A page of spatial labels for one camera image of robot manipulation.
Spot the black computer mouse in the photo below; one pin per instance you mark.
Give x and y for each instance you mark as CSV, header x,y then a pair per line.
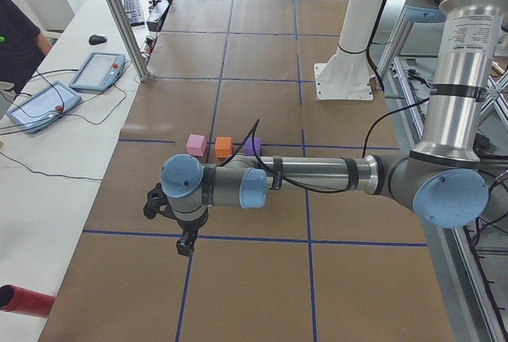
x,y
97,39

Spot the person in dark shirt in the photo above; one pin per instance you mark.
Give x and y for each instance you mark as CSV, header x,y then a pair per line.
x,y
23,46

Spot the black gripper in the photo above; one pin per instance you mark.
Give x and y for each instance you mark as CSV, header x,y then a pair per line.
x,y
192,225

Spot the orange foam cube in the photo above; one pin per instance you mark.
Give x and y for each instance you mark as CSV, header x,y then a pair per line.
x,y
223,147

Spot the near blue teach pendant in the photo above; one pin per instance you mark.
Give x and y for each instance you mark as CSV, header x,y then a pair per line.
x,y
43,108

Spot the dark purple foam cube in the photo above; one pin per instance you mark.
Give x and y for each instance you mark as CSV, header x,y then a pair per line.
x,y
252,146

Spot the aluminium frame post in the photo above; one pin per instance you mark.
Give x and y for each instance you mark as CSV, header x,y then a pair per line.
x,y
128,38

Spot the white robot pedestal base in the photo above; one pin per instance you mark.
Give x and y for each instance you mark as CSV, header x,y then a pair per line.
x,y
346,76

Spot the far blue teach pendant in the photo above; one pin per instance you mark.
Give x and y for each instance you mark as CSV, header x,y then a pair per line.
x,y
99,72

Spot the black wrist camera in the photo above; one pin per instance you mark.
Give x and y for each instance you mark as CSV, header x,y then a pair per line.
x,y
157,204

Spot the blue teach pendant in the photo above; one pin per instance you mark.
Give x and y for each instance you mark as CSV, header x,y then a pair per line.
x,y
99,72
43,108

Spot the black keyboard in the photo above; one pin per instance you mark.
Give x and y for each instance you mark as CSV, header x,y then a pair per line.
x,y
133,11

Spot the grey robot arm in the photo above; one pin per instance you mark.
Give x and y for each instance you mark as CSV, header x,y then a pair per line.
x,y
438,180

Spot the light pink foam cube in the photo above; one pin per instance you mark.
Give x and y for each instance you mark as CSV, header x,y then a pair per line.
x,y
196,145

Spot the red bottle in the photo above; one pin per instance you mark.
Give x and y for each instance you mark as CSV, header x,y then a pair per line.
x,y
15,299

